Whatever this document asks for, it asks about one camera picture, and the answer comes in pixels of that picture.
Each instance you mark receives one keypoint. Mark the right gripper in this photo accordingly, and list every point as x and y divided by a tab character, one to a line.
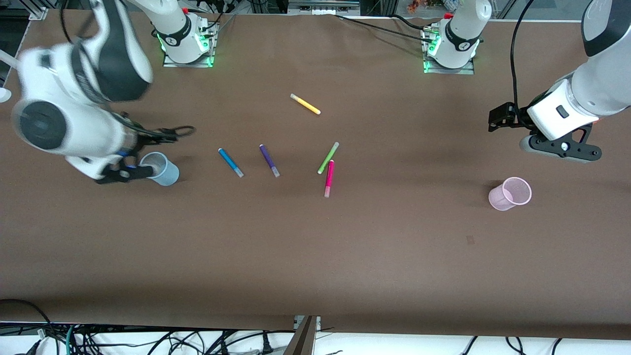
139	139

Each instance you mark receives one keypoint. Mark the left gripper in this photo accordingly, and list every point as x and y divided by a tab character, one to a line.
504	117

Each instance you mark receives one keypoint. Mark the blue marker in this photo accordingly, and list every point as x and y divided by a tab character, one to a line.
229	161

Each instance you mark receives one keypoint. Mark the pink marker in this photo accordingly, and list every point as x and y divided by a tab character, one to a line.
330	175

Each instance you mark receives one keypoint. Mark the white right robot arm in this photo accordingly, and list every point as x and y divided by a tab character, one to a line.
113	59

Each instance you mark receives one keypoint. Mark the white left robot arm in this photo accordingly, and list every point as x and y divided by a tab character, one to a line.
606	74

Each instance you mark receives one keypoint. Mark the translucent blue cup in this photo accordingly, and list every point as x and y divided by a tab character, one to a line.
167	175

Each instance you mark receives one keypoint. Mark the translucent pink cup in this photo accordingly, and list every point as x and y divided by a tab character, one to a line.
505	197

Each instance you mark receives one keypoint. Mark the purple marker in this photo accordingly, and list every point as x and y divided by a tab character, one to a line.
268	159

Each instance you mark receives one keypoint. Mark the yellow marker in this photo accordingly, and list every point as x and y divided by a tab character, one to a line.
305	104

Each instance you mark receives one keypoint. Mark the green marker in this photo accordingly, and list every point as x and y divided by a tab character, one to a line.
328	158

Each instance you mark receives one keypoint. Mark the brown table cover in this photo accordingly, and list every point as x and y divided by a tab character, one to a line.
315	271

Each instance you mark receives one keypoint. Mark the brown support beam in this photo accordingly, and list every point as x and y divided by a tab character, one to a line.
303	340

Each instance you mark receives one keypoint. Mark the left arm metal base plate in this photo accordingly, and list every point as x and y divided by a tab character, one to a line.
466	70

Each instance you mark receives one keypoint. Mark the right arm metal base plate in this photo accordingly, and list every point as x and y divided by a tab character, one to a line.
167	63

